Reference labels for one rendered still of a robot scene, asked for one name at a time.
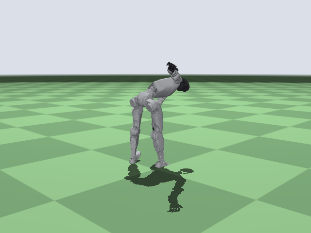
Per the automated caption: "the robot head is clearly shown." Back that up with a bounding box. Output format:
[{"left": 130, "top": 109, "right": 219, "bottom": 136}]
[{"left": 177, "top": 78, "right": 190, "bottom": 92}]

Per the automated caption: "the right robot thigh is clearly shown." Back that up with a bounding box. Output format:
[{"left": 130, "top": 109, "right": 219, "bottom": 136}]
[{"left": 145, "top": 98, "right": 163, "bottom": 141}]

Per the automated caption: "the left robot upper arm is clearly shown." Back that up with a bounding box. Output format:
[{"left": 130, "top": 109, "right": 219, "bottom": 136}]
[{"left": 157, "top": 97, "right": 167, "bottom": 105}]

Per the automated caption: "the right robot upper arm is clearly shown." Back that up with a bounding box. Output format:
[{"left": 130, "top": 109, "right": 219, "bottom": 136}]
[{"left": 171, "top": 74, "right": 183, "bottom": 84}]

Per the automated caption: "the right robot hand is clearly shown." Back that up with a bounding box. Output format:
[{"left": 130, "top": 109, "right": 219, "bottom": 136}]
[{"left": 167, "top": 62, "right": 178, "bottom": 73}]

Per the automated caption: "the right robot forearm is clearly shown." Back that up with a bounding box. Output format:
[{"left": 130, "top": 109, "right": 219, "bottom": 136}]
[{"left": 167, "top": 70, "right": 180, "bottom": 77}]

